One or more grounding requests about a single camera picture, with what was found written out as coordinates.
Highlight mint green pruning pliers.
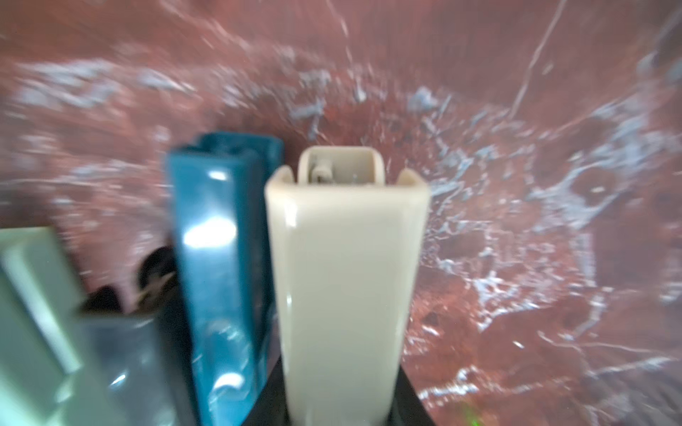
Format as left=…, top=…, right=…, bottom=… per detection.
left=1, top=227, right=127, bottom=425

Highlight teal pruning pliers right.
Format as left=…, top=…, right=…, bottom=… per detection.
left=165, top=132, right=283, bottom=425

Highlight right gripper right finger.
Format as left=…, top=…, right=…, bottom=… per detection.
left=391, top=367, right=434, bottom=426

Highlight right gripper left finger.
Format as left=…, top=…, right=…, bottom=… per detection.
left=242, top=358, right=291, bottom=426

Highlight beige pruning pliers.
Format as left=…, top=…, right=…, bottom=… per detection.
left=265, top=147, right=431, bottom=425

